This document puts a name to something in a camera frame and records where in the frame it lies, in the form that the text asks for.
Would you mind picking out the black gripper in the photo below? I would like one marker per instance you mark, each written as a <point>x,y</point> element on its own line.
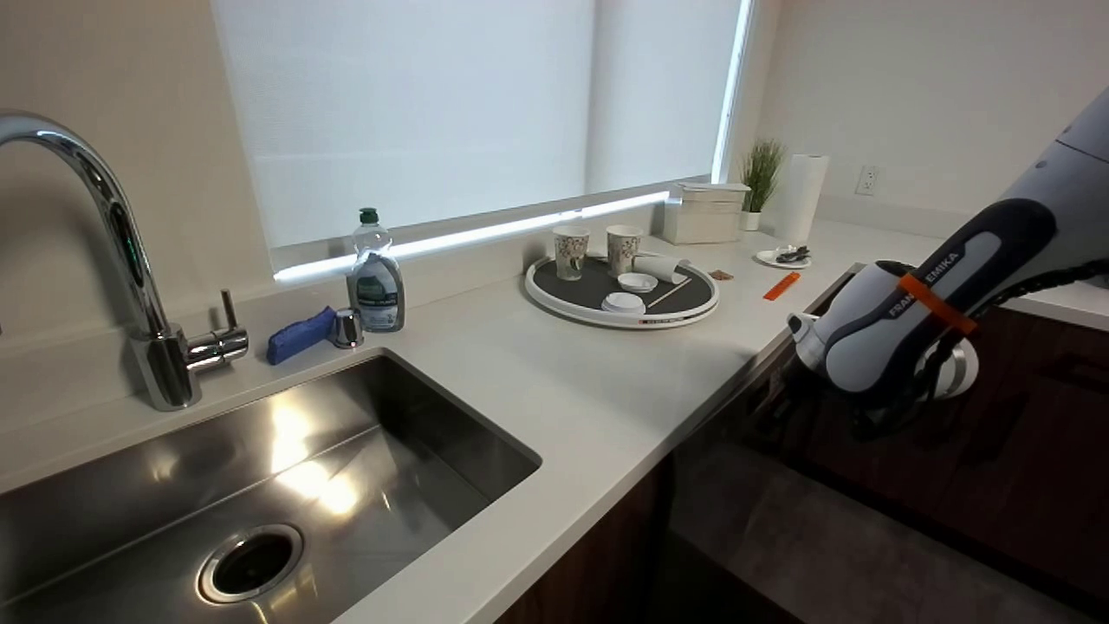
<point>862,410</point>

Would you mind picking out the stainless steel dishwasher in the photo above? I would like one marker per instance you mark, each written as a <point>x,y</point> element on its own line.
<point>758,417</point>

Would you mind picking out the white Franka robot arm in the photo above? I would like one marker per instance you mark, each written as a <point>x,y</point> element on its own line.
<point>1018,244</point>

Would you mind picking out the orange flat strip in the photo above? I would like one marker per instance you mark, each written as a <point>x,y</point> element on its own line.
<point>782,284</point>

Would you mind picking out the small brown object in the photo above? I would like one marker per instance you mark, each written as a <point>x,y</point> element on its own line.
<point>723,274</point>

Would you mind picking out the white paper towel roll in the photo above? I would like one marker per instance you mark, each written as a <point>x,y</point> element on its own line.
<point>799,194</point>

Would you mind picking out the wooden chopstick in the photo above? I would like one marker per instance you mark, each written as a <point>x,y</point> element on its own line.
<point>669,292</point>

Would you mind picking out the white folded napkin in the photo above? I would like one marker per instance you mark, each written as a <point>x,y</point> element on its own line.
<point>666,269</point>

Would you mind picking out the white lidded container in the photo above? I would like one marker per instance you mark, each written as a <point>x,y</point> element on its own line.
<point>703,213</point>

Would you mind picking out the small green potted plant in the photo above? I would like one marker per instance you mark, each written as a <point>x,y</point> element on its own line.
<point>759,174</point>

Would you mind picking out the small white dish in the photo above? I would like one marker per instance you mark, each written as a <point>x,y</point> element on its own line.
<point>636,281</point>
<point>621,301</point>

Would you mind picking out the patterned paper cup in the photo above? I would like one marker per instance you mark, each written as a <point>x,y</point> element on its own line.
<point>570,255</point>
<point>624,246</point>

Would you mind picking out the round black white tray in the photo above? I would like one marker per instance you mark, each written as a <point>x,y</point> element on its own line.
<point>575,300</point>

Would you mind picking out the clear dish soap bottle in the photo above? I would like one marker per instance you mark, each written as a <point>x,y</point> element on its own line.
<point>376,290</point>

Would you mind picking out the white window blind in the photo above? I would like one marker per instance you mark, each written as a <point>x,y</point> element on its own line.
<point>463,105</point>

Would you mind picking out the blue dish brush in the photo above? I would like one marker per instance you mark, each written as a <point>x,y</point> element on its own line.
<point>302,335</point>

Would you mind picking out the stainless steel sink basin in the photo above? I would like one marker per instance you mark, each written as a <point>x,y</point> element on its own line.
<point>266,495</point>

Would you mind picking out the chrome kitchen faucet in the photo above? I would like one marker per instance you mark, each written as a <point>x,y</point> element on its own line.
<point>115,229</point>

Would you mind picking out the white wall outlet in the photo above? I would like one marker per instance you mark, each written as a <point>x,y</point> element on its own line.
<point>867,181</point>

